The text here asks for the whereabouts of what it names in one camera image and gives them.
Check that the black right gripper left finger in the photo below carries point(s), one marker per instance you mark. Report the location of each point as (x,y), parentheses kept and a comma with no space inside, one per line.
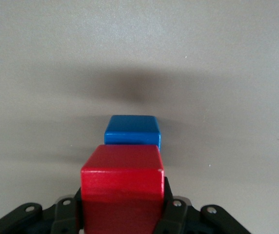
(65,214)

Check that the red wooden cube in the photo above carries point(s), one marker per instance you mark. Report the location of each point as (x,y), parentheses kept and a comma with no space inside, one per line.
(122,185)

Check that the blue wooden cube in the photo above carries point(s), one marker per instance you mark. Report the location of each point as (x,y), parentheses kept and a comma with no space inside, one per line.
(132,131)

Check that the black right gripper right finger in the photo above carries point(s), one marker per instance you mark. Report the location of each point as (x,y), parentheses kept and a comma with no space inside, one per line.
(176,217)

